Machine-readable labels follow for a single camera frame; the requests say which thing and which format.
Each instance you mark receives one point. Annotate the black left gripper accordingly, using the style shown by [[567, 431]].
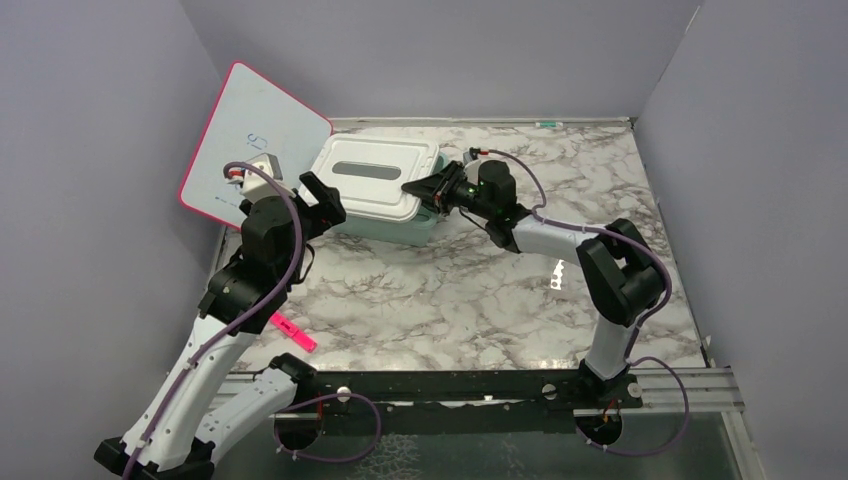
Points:
[[327, 212]]

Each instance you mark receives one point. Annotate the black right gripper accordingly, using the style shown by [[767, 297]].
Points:
[[435, 189]]

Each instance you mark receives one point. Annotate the white plastic bin lid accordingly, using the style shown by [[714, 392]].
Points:
[[416, 158]]

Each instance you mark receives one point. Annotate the clear plastic test tube rack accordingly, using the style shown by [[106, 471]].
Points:
[[556, 279]]

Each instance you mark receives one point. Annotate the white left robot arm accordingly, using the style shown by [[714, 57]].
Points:
[[179, 436]]

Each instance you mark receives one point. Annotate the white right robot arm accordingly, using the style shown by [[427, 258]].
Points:
[[626, 281]]

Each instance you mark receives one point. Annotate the teal plastic bin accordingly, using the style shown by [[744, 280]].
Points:
[[414, 232]]

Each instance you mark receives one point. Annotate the pink framed whiteboard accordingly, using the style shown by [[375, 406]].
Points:
[[251, 116]]

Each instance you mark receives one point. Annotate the pink highlighter marker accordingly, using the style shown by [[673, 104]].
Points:
[[293, 332]]

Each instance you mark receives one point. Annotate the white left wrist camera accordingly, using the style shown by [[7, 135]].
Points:
[[258, 177]]

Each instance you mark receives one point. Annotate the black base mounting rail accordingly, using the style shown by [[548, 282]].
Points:
[[305, 401]]

